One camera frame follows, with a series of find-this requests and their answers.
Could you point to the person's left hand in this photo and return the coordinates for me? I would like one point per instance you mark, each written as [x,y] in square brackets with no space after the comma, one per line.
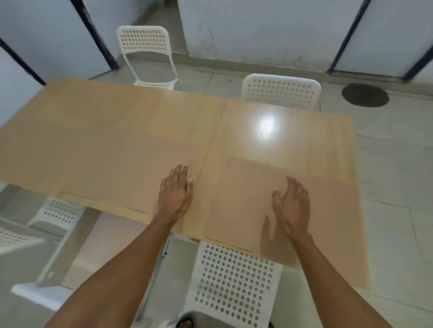
[174,199]

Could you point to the person's right hand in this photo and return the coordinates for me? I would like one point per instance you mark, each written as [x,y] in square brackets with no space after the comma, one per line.
[294,213]

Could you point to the person's right thumb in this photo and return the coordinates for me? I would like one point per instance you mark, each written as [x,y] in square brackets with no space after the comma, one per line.
[277,200]

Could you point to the person's left little finger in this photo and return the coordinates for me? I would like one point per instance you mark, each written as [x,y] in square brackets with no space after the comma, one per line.
[163,185]

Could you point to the person's left thumb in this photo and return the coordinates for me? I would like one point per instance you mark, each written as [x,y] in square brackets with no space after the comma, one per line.
[190,189]

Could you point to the person's left forearm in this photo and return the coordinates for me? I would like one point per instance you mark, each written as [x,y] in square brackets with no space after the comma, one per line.
[118,270]

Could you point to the person's right forearm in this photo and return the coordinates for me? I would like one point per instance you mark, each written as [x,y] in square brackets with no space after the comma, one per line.
[331,280]

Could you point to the brown cardboard sheet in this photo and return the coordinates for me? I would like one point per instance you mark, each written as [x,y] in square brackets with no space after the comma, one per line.
[331,219]
[101,162]

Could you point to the white perforated plastic chair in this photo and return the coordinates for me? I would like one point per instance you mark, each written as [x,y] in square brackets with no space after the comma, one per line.
[280,91]
[15,238]
[233,284]
[59,211]
[145,42]

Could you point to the person's dark sandal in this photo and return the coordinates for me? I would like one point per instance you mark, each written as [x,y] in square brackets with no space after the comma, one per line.
[185,321]

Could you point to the round dark floor drain cover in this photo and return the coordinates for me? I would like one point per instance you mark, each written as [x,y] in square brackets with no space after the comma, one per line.
[365,95]

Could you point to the white table leg frame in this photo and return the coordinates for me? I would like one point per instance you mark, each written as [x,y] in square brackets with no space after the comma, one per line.
[44,294]

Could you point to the black partition frame post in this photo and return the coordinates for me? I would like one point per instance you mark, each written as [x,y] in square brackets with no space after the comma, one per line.
[22,62]
[348,37]
[94,33]
[417,67]

